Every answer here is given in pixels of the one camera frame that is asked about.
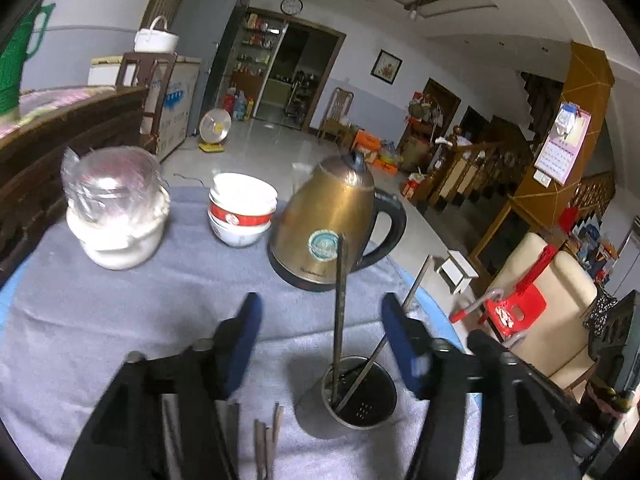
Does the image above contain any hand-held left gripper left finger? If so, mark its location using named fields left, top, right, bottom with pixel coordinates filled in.
left=62, top=292, right=263, bottom=480

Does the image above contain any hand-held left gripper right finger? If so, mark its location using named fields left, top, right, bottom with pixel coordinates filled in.
left=381, top=292, right=583, bottom=480

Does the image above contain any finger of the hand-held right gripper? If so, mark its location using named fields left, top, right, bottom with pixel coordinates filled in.
left=467, top=330, right=571, bottom=421

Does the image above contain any perforated metal utensil holder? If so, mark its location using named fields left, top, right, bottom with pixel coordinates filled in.
left=295, top=355, right=399, bottom=442

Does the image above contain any red plastic chair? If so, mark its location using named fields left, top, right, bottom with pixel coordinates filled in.
left=448, top=245, right=559, bottom=339

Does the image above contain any blue table cover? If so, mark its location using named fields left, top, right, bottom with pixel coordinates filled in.
left=0, top=260, right=472, bottom=356

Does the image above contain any beige sofa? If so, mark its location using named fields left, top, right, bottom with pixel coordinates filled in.
left=484, top=232, right=599, bottom=392

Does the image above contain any small white stool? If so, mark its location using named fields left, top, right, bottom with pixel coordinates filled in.
left=434, top=249, right=479, bottom=295

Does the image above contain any grey tablecloth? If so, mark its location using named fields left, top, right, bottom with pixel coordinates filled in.
left=0, top=185, right=482, bottom=480

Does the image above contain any black patterned cloth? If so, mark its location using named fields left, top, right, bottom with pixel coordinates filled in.
left=582, top=287, right=619, bottom=342

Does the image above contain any white bowl red band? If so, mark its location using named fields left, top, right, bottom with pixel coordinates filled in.
left=207, top=200, right=275, bottom=231

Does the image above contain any orange wooden pillar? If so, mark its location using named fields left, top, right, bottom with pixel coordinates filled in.
left=469, top=42, right=617, bottom=282

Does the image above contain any gold electric kettle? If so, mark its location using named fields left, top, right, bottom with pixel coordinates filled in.
left=267, top=150, right=408, bottom=293

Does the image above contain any white ceramic pot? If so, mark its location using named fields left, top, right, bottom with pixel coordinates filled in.
left=66, top=187, right=172, bottom=271

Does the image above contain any wooden stair railing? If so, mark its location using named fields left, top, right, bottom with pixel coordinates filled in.
left=424, top=127, right=532, bottom=212

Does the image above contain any orange box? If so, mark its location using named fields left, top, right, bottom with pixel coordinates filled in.
left=349, top=130, right=382, bottom=162

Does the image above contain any round floor fan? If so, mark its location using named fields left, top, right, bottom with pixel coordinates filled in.
left=198, top=108, right=233, bottom=154

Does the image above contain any light wooden chair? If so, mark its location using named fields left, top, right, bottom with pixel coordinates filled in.
left=319, top=86, right=355, bottom=142

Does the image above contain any shoe rack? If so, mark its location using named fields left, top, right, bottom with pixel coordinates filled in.
left=284, top=70, right=319, bottom=129

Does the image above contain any white chest freezer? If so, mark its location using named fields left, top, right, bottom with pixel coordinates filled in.
left=90, top=52, right=202, bottom=162

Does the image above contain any dark wooden sideboard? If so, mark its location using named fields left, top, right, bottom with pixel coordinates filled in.
left=0, top=85, right=151, bottom=283

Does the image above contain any dark wooden chair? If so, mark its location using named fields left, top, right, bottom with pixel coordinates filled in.
left=117, top=51, right=177, bottom=157

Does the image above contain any shelf of goods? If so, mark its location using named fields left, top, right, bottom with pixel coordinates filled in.
left=230, top=9, right=289, bottom=122

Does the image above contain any grey refrigerator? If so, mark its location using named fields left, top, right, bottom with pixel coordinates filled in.
left=167, top=0, right=250, bottom=137

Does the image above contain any cream box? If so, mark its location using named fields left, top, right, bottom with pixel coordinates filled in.
left=89, top=56, right=124, bottom=87

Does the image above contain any patterned pink cloth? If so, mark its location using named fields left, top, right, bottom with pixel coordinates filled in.
left=0, top=85, right=127, bottom=133

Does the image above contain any white rice cooker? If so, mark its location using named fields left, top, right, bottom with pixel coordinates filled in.
left=133, top=15, right=180, bottom=54

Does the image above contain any green thermos flask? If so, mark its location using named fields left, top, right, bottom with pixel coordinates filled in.
left=0, top=2, right=57, bottom=117

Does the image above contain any wall calendar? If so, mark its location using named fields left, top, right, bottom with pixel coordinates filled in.
left=533, top=102, right=593, bottom=185

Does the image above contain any framed wall picture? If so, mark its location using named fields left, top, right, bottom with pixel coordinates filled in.
left=370, top=49, right=403, bottom=84

